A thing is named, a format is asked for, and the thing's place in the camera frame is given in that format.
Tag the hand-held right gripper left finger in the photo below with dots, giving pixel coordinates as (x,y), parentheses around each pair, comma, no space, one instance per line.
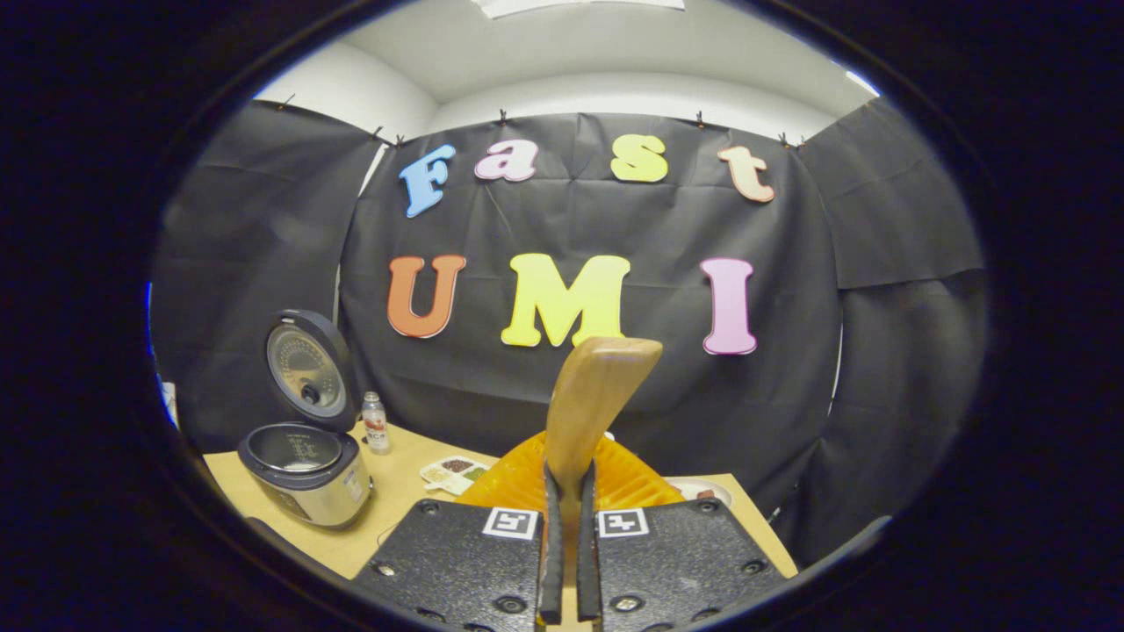
(551,544)

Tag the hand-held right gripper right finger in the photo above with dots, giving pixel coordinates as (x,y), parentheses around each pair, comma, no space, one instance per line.
(587,544)

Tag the wooden spoon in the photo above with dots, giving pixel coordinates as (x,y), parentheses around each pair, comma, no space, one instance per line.
(597,395)

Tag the silver black rice cooker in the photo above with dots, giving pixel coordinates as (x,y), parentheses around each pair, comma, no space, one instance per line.
(307,483)

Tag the white divided condiment dish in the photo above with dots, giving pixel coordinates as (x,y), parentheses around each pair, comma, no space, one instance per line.
(452,474)

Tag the white round plate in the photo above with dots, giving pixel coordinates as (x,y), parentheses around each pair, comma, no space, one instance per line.
(694,485)

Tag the small clear bottle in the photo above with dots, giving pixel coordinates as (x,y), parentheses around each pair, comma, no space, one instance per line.
(376,430)

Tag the black backdrop cloth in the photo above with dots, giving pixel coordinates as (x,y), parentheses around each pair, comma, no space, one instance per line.
(544,228)

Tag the large ceiling light panel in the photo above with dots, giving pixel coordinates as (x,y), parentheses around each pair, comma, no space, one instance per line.
(571,5)

